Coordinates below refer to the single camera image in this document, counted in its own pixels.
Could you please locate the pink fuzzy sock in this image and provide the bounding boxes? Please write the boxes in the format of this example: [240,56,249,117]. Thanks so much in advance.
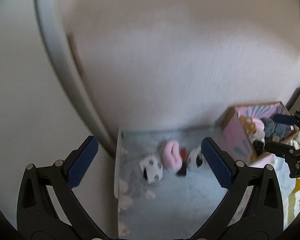
[162,141,183,172]

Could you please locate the brown white fuzzy sock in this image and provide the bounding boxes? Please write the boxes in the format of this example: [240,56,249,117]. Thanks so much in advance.
[239,116,265,143]

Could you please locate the pink lined cardboard box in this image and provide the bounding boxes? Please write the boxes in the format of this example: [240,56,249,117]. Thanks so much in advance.
[222,101,290,164]

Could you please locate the white panda print sock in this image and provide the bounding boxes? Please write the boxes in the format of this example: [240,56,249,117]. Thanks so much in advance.
[139,154,163,184]

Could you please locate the grey blue fuzzy sock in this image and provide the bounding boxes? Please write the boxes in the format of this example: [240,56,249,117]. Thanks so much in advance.
[261,118,294,141]

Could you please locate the white door frame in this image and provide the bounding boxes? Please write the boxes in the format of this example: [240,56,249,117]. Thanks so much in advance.
[34,0,116,159]

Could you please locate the dark red seal box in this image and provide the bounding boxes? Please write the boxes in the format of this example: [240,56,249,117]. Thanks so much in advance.
[176,147,188,177]

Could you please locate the floral blue cloth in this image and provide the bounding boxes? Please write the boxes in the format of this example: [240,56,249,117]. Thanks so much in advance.
[117,127,296,240]

